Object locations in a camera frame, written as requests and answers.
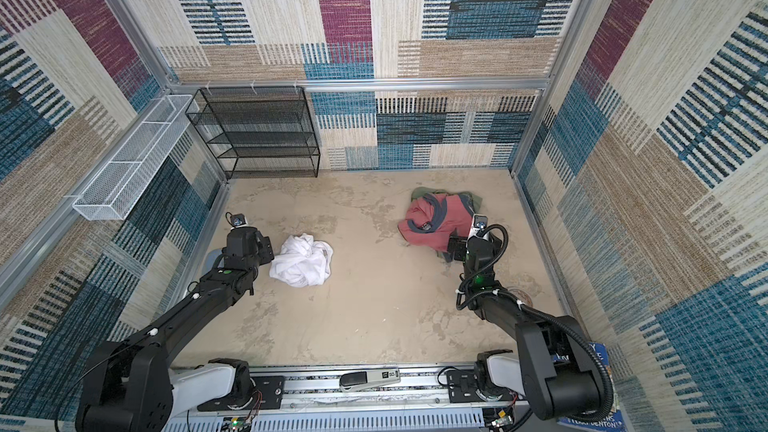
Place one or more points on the grey handheld scanner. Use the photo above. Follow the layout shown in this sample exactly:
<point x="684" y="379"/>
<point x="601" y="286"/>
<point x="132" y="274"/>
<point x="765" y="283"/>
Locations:
<point x="368" y="379"/>

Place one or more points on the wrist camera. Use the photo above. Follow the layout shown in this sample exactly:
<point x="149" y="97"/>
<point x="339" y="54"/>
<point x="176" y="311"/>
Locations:
<point x="479" y="226"/>
<point x="236" y="220"/>

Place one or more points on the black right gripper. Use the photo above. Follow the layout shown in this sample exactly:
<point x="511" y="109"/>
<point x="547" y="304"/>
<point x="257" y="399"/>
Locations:
<point x="457" y="246"/>

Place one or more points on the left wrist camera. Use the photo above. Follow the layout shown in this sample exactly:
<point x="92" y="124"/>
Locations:
<point x="236" y="220"/>

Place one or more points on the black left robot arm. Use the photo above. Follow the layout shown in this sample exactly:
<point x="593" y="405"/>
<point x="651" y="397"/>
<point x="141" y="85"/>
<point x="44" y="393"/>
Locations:
<point x="130" y="386"/>

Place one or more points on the black mesh shelf rack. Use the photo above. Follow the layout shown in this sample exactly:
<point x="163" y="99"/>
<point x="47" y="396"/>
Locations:
<point x="257" y="132"/>

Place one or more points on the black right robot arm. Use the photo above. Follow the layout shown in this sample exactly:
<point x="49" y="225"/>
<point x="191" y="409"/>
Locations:
<point x="554" y="367"/>

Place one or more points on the blue-grey oval pad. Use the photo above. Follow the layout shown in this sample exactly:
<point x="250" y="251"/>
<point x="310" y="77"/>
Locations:
<point x="214" y="261"/>

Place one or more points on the white wire mesh basket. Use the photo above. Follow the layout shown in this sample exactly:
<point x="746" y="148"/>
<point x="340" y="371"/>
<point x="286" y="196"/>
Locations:
<point x="119" y="184"/>

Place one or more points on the pink shirt with grey trim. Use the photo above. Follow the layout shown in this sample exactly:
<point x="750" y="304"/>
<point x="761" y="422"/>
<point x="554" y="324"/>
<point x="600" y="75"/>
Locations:
<point x="432" y="219"/>

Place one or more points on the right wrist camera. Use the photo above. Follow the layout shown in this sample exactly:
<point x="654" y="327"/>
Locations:
<point x="479" y="226"/>

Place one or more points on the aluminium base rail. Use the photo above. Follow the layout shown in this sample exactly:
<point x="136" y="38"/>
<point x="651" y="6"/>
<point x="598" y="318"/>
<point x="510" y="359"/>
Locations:
<point x="427" y="397"/>

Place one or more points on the white cloth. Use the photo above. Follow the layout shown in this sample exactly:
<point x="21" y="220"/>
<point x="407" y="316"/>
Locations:
<point x="302" y="262"/>

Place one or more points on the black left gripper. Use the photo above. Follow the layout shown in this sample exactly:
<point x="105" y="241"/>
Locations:
<point x="264" y="249"/>

